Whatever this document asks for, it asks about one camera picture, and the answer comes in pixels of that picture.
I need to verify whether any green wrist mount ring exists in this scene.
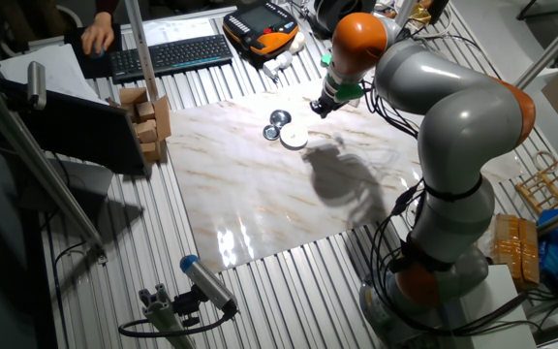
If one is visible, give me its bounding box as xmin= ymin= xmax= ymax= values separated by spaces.
xmin=333 ymin=81 xmax=366 ymax=102

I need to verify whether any white floral ceramic plate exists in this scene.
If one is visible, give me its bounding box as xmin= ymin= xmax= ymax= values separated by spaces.
xmin=278 ymin=122 xmax=311 ymax=151

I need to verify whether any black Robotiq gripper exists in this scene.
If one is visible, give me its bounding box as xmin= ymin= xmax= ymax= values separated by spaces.
xmin=309 ymin=89 xmax=352 ymax=119

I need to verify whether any gold box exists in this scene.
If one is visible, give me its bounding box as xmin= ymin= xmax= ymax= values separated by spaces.
xmin=407 ymin=3 xmax=434 ymax=29

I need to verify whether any white paper stack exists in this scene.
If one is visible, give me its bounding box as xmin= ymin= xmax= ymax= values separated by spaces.
xmin=0 ymin=43 xmax=109 ymax=106

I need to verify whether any large steel bowl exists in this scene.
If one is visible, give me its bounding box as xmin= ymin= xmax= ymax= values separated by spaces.
xmin=268 ymin=109 xmax=294 ymax=130

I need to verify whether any brown wrapped package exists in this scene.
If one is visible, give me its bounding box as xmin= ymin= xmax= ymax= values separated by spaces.
xmin=489 ymin=213 xmax=543 ymax=292

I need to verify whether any silver depth camera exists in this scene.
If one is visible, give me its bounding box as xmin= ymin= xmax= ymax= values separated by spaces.
xmin=26 ymin=60 xmax=48 ymax=111

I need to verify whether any wooden rack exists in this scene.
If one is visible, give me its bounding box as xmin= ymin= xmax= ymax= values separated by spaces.
xmin=514 ymin=150 xmax=558 ymax=216

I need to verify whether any orange black teach pendant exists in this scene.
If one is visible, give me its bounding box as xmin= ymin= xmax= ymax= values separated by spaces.
xmin=222 ymin=0 xmax=301 ymax=63

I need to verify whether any black camera cable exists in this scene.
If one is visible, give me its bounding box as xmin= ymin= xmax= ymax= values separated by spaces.
xmin=117 ymin=300 xmax=239 ymax=339

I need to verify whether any flat cardboard piece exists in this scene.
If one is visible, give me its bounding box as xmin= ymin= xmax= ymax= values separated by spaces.
xmin=151 ymin=94 xmax=173 ymax=143

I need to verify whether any black monitor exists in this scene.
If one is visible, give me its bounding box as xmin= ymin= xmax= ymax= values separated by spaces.
xmin=0 ymin=77 xmax=150 ymax=177

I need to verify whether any white pedestal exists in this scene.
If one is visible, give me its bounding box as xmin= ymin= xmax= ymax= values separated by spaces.
xmin=441 ymin=264 xmax=541 ymax=349

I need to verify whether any silver camera with blue cap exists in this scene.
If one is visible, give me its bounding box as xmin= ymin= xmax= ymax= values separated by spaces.
xmin=178 ymin=253 xmax=239 ymax=315

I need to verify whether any black mouse pad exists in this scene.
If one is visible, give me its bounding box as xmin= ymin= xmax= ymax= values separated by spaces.
xmin=64 ymin=22 xmax=125 ymax=80

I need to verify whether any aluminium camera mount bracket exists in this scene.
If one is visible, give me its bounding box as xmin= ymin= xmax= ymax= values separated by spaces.
xmin=138 ymin=283 xmax=202 ymax=349

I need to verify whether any marble pattern table mat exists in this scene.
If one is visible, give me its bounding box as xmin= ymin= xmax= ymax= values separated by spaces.
xmin=165 ymin=72 xmax=526 ymax=275

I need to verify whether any person's hand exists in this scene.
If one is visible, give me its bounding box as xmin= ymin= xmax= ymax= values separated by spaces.
xmin=80 ymin=12 xmax=116 ymax=57

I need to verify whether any black computer keyboard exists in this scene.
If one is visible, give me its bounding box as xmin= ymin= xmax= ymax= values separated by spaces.
xmin=108 ymin=33 xmax=234 ymax=85

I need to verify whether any grey monitor base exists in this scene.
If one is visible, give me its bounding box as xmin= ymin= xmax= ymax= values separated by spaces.
xmin=16 ymin=157 xmax=115 ymax=217

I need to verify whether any black filament spool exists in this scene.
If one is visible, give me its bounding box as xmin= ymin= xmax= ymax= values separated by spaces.
xmin=312 ymin=0 xmax=346 ymax=36

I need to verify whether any small cardboard box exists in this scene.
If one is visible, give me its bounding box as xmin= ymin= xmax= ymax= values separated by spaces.
xmin=117 ymin=86 xmax=149 ymax=106
xmin=135 ymin=119 xmax=159 ymax=144
xmin=135 ymin=100 xmax=158 ymax=123
xmin=139 ymin=141 xmax=163 ymax=164

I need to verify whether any printed paper sheet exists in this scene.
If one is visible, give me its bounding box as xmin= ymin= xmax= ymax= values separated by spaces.
xmin=140 ymin=17 xmax=218 ymax=48

